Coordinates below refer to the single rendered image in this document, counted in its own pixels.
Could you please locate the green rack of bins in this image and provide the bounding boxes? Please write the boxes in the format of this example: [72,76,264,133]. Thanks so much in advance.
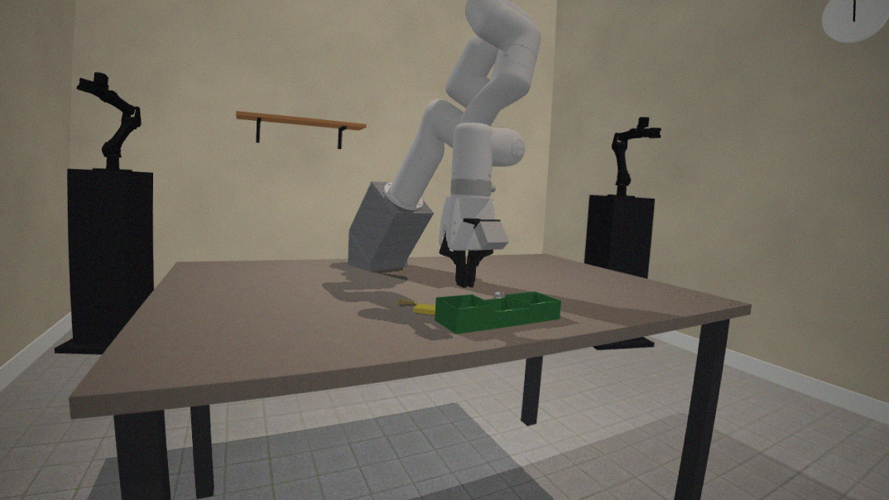
[435,291,561,334]

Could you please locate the yellow sticky note pad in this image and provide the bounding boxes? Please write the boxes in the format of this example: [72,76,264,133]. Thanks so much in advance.
[413,303,435,315]

